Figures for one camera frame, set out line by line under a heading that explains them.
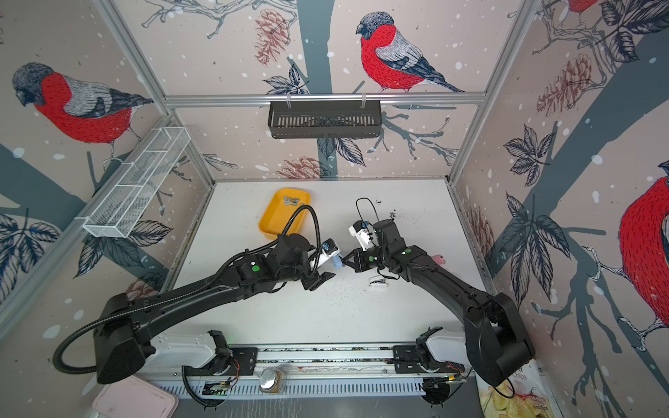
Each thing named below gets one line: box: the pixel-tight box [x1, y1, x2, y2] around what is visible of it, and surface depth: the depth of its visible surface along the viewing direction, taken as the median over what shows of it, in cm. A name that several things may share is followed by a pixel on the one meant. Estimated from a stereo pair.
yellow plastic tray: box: [258, 188, 312, 237], surface depth 113 cm
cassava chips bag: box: [475, 357, 563, 418], surface depth 65 cm
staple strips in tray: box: [283, 195, 305, 207], surface depth 116 cm
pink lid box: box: [92, 375, 179, 418], surface depth 67 cm
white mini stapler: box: [368, 278, 389, 288], surface depth 90 cm
